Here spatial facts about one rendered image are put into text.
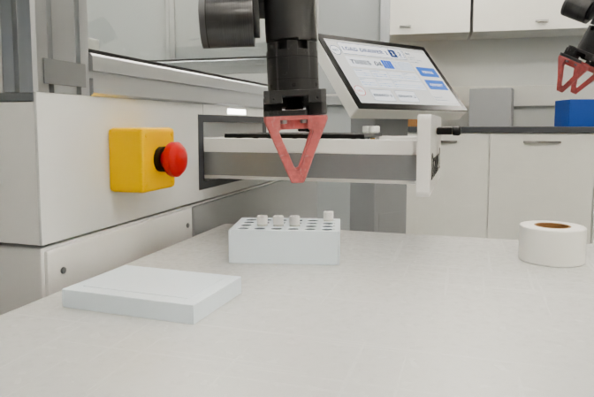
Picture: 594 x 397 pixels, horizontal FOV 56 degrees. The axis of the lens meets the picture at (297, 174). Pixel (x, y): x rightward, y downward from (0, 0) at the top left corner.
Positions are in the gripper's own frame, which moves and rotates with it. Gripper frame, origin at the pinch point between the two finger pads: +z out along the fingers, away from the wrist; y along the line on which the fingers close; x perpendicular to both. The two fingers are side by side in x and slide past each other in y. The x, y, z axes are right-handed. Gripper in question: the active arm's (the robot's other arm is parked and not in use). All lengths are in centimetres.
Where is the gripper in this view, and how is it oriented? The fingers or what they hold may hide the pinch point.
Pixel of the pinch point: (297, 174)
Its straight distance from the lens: 63.2
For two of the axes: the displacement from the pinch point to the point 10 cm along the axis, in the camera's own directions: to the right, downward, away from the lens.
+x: 10.0, -0.4, 0.3
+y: 0.3, 0.8, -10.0
